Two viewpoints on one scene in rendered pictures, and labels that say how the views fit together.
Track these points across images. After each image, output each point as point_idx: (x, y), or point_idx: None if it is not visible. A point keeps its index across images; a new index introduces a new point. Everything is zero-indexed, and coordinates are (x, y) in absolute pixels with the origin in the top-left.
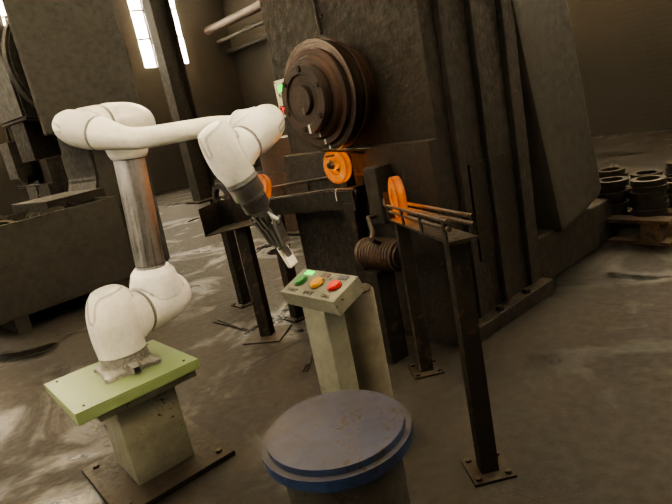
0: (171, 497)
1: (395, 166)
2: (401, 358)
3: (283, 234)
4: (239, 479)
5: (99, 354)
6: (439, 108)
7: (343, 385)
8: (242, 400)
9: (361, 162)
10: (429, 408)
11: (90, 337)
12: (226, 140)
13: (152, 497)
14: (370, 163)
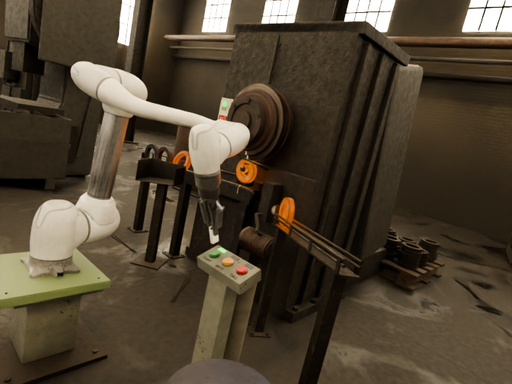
0: (46, 382)
1: (286, 187)
2: None
3: (219, 220)
4: (106, 382)
5: (33, 251)
6: (329, 164)
7: (217, 341)
8: (121, 310)
9: (263, 175)
10: (257, 364)
11: (31, 235)
12: (212, 141)
13: (30, 379)
14: (269, 178)
